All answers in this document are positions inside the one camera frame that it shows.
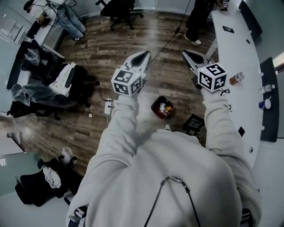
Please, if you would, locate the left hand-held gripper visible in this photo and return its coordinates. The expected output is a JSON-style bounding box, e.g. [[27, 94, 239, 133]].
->
[[110, 50, 151, 97]]

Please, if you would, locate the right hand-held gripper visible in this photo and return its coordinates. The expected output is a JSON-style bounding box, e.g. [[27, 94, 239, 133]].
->
[[182, 50, 227, 93]]

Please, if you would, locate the black waste bin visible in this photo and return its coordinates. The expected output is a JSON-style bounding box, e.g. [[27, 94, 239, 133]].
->
[[150, 95, 175, 120]]

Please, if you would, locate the person's right forearm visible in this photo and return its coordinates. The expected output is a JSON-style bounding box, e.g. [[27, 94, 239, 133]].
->
[[201, 88, 242, 153]]

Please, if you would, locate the person's left forearm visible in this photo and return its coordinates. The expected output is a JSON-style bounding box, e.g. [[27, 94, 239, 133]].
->
[[104, 93, 139, 153]]

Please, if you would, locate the white table leg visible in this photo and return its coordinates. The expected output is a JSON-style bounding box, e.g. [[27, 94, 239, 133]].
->
[[205, 41, 218, 59]]

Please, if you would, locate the amber drink bottle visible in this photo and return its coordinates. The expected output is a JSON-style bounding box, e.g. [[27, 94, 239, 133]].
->
[[229, 71, 245, 85]]

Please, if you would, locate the white power strip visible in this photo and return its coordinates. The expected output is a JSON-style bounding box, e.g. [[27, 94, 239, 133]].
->
[[104, 98, 114, 115]]

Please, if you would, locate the office chair with black jacket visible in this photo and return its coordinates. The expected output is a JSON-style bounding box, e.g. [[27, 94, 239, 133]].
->
[[95, 0, 144, 31]]

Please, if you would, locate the black office chair white cloth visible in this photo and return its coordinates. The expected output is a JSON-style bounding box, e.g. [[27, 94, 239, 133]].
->
[[15, 153, 78, 207], [47, 63, 100, 108]]

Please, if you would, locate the dark desk divider panel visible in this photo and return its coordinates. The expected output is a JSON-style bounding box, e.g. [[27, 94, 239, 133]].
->
[[238, 0, 263, 42], [259, 57, 280, 143]]

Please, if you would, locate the clear water bottle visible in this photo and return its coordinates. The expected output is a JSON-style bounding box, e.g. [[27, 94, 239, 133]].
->
[[258, 84, 276, 94]]

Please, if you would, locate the blue white paper cup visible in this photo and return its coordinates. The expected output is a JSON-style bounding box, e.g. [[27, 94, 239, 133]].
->
[[258, 98, 273, 110]]

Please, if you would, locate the plastic-covered black office chair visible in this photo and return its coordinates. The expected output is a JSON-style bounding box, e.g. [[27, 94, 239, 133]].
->
[[6, 83, 74, 121], [17, 39, 66, 84]]

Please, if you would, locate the white side desk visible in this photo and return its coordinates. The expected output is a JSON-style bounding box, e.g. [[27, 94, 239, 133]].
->
[[26, 21, 65, 59]]

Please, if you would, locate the person's light hoodie torso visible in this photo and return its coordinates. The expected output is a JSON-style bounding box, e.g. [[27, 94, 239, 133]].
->
[[65, 128, 262, 227]]

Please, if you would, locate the crumpled white plastic bag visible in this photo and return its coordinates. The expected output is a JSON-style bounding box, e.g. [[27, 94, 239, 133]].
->
[[61, 147, 74, 160]]

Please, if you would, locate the black floor cable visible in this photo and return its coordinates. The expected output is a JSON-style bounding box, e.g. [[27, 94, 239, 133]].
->
[[150, 0, 191, 66]]

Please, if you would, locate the black recorder box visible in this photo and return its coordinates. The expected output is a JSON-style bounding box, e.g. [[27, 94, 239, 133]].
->
[[182, 113, 206, 136]]

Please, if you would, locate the black neck cord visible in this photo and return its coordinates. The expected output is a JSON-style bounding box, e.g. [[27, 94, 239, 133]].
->
[[144, 176, 201, 227]]

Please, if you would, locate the black striped shoulder strap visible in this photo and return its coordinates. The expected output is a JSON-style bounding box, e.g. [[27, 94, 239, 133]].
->
[[241, 207, 253, 227], [68, 205, 89, 227]]

